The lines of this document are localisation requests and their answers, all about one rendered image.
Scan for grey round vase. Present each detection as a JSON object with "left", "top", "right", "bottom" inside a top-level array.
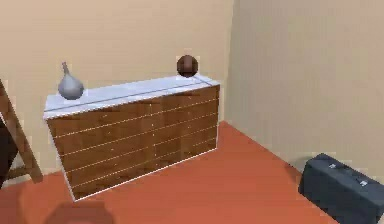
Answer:
[{"left": 57, "top": 61, "right": 85, "bottom": 101}]

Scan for dark blue suitcase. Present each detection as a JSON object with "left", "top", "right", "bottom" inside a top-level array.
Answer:
[{"left": 298, "top": 152, "right": 384, "bottom": 224}]

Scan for brown ball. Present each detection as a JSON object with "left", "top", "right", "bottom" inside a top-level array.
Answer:
[{"left": 176, "top": 54, "right": 200, "bottom": 79}]

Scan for brown wooden chest of drawers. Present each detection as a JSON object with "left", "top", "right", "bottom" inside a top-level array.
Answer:
[{"left": 42, "top": 73, "right": 222, "bottom": 203}]

